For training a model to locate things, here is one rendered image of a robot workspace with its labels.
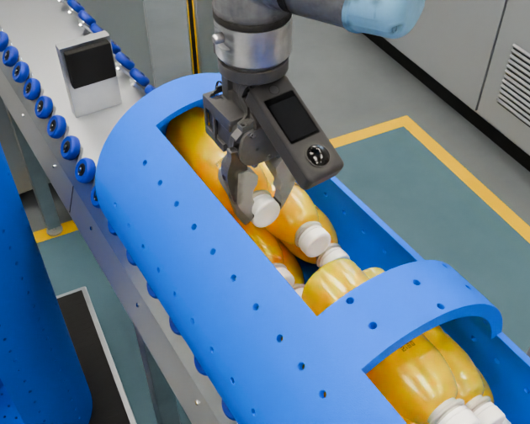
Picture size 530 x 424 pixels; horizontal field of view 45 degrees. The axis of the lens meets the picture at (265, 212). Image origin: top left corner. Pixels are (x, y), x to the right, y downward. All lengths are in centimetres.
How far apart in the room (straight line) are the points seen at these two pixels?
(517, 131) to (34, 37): 185
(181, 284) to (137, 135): 21
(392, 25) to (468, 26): 230
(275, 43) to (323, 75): 258
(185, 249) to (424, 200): 191
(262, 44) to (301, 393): 32
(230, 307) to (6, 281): 69
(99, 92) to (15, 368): 58
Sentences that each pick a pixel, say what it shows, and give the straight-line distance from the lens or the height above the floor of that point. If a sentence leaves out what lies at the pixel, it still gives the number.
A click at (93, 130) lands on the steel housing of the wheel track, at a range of 132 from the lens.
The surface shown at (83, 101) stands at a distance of 135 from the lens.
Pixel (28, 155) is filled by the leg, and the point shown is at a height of 38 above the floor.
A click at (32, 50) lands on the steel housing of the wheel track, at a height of 93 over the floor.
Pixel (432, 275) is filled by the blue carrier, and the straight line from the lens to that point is 63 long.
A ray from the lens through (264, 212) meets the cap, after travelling 76.
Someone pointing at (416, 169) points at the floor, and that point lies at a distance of 268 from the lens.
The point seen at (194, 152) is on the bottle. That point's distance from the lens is 82.
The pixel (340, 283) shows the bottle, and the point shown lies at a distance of 65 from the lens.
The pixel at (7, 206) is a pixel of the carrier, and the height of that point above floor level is 92.
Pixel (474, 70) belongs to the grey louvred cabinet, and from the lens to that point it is 285.
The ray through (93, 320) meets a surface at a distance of 198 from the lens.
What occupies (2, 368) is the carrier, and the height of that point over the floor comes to 57.
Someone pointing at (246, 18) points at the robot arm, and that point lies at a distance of 60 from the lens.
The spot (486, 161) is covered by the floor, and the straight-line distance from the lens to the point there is 280.
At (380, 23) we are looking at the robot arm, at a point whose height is 145.
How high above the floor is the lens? 169
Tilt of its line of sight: 44 degrees down
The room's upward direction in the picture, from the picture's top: straight up
